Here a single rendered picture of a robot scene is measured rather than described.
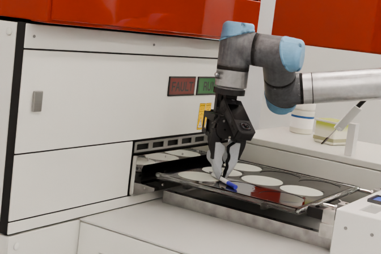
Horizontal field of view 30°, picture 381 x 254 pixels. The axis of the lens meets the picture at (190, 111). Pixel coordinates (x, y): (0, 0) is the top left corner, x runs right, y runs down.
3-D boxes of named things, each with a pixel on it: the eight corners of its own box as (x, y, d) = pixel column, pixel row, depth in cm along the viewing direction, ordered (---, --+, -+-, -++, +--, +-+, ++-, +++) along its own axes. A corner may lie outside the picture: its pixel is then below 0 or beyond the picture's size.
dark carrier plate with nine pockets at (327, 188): (161, 176, 166) (161, 173, 166) (233, 161, 195) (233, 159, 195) (295, 210, 148) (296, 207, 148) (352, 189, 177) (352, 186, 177)
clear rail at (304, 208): (293, 214, 147) (293, 207, 147) (355, 190, 179) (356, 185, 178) (299, 216, 146) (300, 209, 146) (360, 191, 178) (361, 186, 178)
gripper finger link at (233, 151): (225, 174, 172) (229, 136, 171) (237, 180, 166) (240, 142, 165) (214, 174, 171) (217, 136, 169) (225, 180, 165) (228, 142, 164)
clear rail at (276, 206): (153, 177, 166) (154, 172, 166) (156, 177, 167) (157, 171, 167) (299, 216, 146) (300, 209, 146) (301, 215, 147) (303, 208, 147)
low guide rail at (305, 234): (161, 202, 172) (163, 190, 171) (166, 200, 173) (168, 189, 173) (360, 258, 145) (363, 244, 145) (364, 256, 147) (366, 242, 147)
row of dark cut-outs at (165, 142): (131, 152, 163) (132, 142, 163) (226, 139, 200) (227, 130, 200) (134, 152, 163) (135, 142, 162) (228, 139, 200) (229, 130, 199)
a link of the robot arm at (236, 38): (254, 24, 158) (217, 19, 160) (247, 72, 159) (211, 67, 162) (262, 25, 165) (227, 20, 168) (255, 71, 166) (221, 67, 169)
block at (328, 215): (321, 222, 147) (323, 208, 147) (327, 219, 150) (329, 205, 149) (358, 232, 143) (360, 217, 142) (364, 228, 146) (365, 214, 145)
